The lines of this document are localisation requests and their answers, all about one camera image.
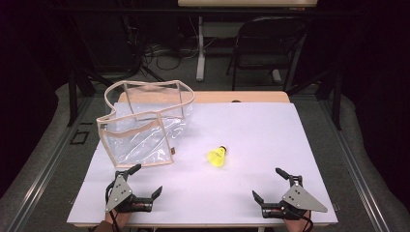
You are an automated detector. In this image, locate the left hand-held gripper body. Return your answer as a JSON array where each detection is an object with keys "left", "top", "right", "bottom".
[{"left": 104, "top": 170, "right": 154, "bottom": 214}]

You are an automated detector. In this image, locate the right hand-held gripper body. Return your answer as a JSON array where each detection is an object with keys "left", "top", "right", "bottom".
[{"left": 261, "top": 175, "right": 329, "bottom": 220}]

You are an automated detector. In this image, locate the clear bag with beige trim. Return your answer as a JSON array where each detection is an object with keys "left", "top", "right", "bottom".
[{"left": 96, "top": 79, "right": 196, "bottom": 169}]

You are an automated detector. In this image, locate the yellow shuttlecock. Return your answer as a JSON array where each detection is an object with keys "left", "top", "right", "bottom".
[{"left": 206, "top": 145, "right": 227, "bottom": 168}]

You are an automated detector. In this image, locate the person's left hand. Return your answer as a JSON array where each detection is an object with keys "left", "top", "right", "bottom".
[{"left": 104, "top": 203, "right": 146, "bottom": 227}]

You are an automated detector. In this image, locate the person's right hand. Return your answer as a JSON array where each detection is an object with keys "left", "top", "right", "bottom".
[{"left": 272, "top": 208, "right": 313, "bottom": 232}]

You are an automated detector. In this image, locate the white foam board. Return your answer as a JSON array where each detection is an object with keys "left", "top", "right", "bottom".
[{"left": 66, "top": 101, "right": 338, "bottom": 226}]

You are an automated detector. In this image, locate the black metal stand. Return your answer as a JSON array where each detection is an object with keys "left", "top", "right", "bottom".
[
  {"left": 66, "top": 15, "right": 107, "bottom": 128},
  {"left": 284, "top": 66, "right": 343, "bottom": 131}
]

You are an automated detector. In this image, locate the wooden table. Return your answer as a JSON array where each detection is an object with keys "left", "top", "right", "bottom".
[{"left": 66, "top": 90, "right": 338, "bottom": 230}]

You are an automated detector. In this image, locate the black folding chair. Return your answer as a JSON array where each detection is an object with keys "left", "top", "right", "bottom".
[{"left": 226, "top": 15, "right": 309, "bottom": 93}]

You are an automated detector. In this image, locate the white desk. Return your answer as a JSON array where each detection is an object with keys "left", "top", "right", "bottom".
[{"left": 177, "top": 0, "right": 319, "bottom": 83}]

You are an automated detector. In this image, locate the right hand-held gripper cable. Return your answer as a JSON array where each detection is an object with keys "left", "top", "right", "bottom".
[{"left": 301, "top": 209, "right": 314, "bottom": 232}]

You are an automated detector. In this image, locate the bundle of floor cables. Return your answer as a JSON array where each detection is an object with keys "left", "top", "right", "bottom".
[{"left": 141, "top": 40, "right": 201, "bottom": 72}]

